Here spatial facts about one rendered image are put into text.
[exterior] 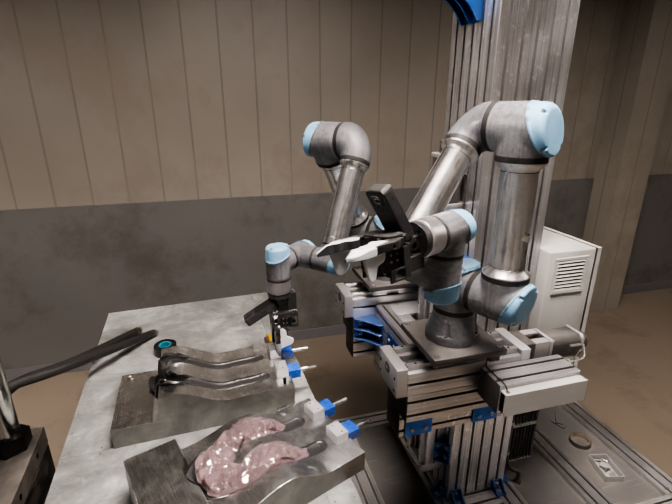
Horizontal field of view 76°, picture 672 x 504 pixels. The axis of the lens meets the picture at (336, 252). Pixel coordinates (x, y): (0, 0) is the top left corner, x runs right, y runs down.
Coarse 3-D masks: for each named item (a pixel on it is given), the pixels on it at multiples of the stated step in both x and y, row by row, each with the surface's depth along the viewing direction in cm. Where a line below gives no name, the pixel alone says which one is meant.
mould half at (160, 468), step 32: (256, 416) 116; (288, 416) 121; (160, 448) 102; (192, 448) 107; (352, 448) 109; (128, 480) 96; (160, 480) 93; (256, 480) 96; (288, 480) 95; (320, 480) 101
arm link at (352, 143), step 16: (352, 128) 135; (336, 144) 136; (352, 144) 133; (368, 144) 135; (352, 160) 132; (368, 160) 135; (352, 176) 133; (336, 192) 135; (352, 192) 133; (336, 208) 133; (352, 208) 134; (336, 224) 132
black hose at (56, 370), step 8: (72, 360) 135; (48, 368) 129; (56, 368) 130; (64, 368) 132; (72, 368) 134; (24, 376) 124; (32, 376) 125; (40, 376) 126; (48, 376) 128; (8, 384) 121; (16, 384) 122; (24, 384) 124
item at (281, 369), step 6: (282, 360) 136; (276, 366) 133; (282, 366) 133; (288, 366) 135; (294, 366) 135; (306, 366) 136; (312, 366) 137; (276, 372) 131; (282, 372) 131; (288, 372) 132; (294, 372) 133; (300, 372) 134; (276, 378) 132
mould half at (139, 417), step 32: (192, 352) 140; (224, 352) 146; (256, 352) 145; (128, 384) 133; (256, 384) 129; (288, 384) 129; (128, 416) 120; (160, 416) 118; (192, 416) 121; (224, 416) 124
